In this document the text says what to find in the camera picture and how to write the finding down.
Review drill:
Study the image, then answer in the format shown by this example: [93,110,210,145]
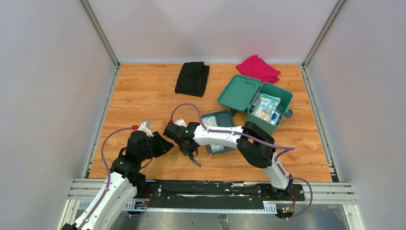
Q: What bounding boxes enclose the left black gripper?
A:
[139,131,174,161]

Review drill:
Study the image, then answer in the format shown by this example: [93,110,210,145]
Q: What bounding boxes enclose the black handled scissors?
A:
[189,154,202,169]

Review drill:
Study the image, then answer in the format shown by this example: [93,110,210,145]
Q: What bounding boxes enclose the teal white sachet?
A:
[209,145,225,153]

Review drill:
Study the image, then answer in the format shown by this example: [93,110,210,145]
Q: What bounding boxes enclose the teal medicine box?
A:
[217,75,293,135]

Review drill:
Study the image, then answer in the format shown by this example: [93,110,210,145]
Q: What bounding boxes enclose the light blue mask packet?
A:
[251,93,281,123]

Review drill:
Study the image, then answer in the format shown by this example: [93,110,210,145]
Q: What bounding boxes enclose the small white blue bottle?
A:
[270,110,281,125]

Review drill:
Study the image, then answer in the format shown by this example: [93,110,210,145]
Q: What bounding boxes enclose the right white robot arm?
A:
[163,119,293,200]

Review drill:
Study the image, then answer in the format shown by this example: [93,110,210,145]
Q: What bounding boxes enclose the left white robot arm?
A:
[62,120,174,230]

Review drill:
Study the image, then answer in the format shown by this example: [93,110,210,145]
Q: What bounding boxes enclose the dark teal divided tray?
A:
[202,110,235,154]

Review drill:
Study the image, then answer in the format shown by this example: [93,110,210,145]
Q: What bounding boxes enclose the black folded cloth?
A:
[175,61,210,97]

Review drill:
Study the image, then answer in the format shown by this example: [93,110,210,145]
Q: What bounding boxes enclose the pink folded cloth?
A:
[236,55,281,84]

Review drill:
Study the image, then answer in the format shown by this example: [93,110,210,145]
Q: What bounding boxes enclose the black metal base rail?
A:
[65,177,358,219]

